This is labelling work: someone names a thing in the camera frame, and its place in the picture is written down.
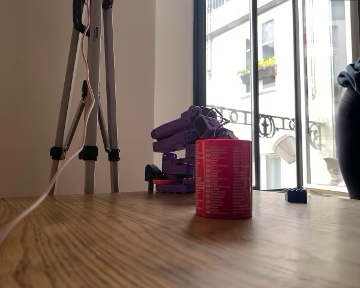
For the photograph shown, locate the grey camera tripod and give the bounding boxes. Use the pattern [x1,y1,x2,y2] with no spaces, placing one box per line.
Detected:
[49,0,121,196]

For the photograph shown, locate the white hanging flower pot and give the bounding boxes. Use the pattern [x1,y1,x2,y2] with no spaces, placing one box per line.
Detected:
[272,134,298,164]

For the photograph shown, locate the white cable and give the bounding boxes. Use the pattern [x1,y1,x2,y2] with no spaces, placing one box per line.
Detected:
[0,0,96,265]

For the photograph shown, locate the black iron balcony railing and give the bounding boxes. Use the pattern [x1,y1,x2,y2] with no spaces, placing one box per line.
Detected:
[206,104,327,151]

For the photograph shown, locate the black window frame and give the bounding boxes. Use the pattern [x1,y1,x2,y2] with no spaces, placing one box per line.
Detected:
[193,0,360,193]

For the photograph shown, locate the window blind chain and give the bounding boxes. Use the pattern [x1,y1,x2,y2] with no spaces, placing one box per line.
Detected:
[206,0,214,80]

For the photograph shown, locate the window flower box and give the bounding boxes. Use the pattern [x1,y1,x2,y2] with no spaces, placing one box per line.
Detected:
[236,56,278,85]

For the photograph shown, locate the red printed cup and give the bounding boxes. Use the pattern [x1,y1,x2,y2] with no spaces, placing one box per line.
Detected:
[194,138,253,220]

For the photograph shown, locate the black and orange clamp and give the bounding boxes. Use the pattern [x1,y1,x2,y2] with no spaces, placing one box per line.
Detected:
[144,164,172,193]

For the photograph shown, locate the blue toy brick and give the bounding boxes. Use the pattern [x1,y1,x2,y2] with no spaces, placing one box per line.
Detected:
[284,187,308,204]

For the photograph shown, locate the brown robot servo wires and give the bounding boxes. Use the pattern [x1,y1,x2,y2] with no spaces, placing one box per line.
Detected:
[206,107,231,137]

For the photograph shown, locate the person in dark clothes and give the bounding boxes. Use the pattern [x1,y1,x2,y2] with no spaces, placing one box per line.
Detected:
[335,46,360,202]

